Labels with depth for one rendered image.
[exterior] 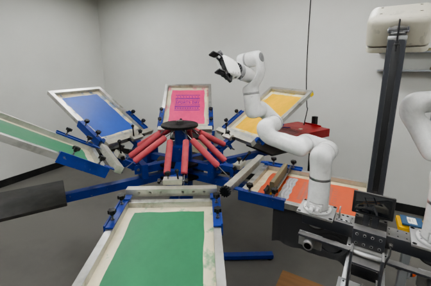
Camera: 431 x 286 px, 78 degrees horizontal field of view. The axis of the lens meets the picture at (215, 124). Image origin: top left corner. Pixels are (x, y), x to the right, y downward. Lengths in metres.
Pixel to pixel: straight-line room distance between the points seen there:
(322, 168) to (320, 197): 0.14
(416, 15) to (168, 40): 4.00
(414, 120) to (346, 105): 2.57
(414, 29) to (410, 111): 0.30
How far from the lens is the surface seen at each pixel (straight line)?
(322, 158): 1.25
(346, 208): 1.86
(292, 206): 1.72
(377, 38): 1.25
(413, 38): 1.25
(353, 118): 3.83
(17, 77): 5.07
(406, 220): 1.87
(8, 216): 2.01
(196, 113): 3.10
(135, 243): 1.47
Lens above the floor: 1.80
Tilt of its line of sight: 13 degrees down
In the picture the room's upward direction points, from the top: straight up
